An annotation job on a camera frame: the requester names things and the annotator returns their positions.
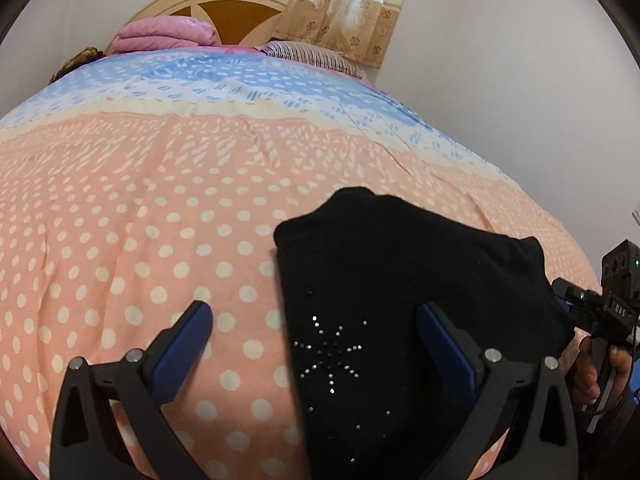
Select black pants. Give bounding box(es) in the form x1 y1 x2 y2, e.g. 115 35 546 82
273 188 574 479

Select person's right hand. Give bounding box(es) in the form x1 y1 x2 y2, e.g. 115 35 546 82
572 337 632 406

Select polka dot bed cover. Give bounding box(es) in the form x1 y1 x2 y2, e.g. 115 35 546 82
1 49 598 479

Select striped pillow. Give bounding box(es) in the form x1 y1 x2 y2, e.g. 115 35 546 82
257 40 362 79

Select brown plush item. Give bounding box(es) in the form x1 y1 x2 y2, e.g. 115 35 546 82
49 47 104 84

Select pink folded blanket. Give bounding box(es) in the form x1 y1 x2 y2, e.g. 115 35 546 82
111 15 217 53

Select cream wooden headboard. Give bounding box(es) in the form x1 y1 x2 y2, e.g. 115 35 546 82
131 0 290 47

